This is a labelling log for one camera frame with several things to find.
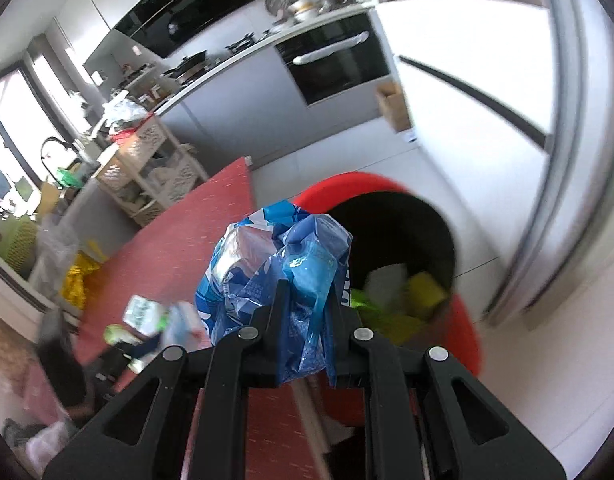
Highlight white paper towel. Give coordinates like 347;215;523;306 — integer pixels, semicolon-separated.
364;264;410;306

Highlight green and white plastic bag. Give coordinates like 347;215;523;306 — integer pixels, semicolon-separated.
349;287;430;347

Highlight white bottle green cap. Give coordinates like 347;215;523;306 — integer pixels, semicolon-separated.
104;296;170;347

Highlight beige plastic storage cart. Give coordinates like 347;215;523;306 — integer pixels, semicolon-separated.
94;115;210;227

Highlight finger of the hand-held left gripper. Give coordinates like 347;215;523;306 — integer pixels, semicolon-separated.
87;340;163;391

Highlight red stool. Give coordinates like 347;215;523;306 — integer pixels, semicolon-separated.
292;172;484;427

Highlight black wok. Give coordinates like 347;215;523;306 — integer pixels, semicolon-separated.
162;51;210;77

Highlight black trash bin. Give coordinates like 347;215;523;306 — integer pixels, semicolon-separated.
331;194;459;357

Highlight black range hood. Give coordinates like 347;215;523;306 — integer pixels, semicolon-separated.
112;0;258;59

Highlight black gas stove burner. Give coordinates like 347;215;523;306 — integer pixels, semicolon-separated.
226;34;258;53

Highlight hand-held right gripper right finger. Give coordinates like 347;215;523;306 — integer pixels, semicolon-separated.
327;287;568;480

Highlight black built-in oven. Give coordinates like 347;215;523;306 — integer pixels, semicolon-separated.
274;12;391;108

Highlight red basket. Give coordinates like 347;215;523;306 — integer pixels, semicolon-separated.
110;122;150;143

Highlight white refrigerator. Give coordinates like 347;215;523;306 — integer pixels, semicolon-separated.
352;0;588;266

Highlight white upper cabinets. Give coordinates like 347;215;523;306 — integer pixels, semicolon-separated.
52;0;233;76

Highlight yellow sponge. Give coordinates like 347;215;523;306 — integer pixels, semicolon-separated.
407;272;450;321

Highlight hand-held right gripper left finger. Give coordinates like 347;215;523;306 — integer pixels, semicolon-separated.
42;279;291;480

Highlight dark kitchen faucet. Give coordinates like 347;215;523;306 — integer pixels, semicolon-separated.
40;136;79;187

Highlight blue plastic bag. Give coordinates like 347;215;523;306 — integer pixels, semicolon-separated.
196;199;354;387

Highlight clear plastic bag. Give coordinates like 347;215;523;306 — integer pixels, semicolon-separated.
30;225;83;301

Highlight small cardboard box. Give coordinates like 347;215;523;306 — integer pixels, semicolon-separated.
376;80;414;134

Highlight sliding door frame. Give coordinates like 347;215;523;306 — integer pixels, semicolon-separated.
482;0;614;331

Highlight gold foil bag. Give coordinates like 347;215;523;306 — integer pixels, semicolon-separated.
62;255;109;311

